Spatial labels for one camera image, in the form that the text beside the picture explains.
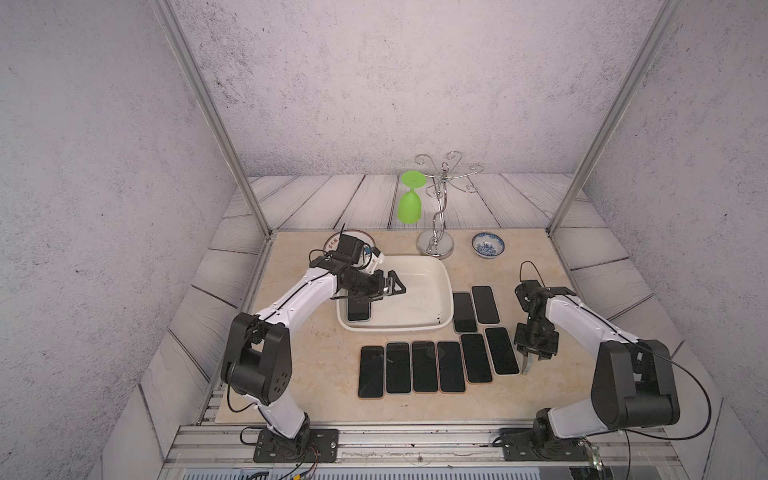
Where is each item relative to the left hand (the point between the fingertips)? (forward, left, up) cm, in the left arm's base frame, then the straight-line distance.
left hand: (398, 293), depth 83 cm
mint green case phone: (+3, +12, -13) cm, 18 cm away
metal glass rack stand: (+32, -17, -14) cm, 39 cm away
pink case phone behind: (-14, -7, -17) cm, 23 cm away
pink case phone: (+2, -21, -15) cm, 26 cm away
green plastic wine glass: (+29, -5, +5) cm, 30 cm away
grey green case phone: (+5, -29, -16) cm, 33 cm away
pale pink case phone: (-13, -22, -14) cm, 29 cm away
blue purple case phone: (-9, -32, -20) cm, 39 cm away
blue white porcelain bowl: (+30, -35, -14) cm, 49 cm away
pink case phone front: (-15, -15, -15) cm, 26 cm away
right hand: (-13, -37, -11) cm, 41 cm away
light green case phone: (-16, 0, -16) cm, 23 cm away
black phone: (-17, +8, -15) cm, 24 cm away
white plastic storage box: (+6, -10, -16) cm, 20 cm away
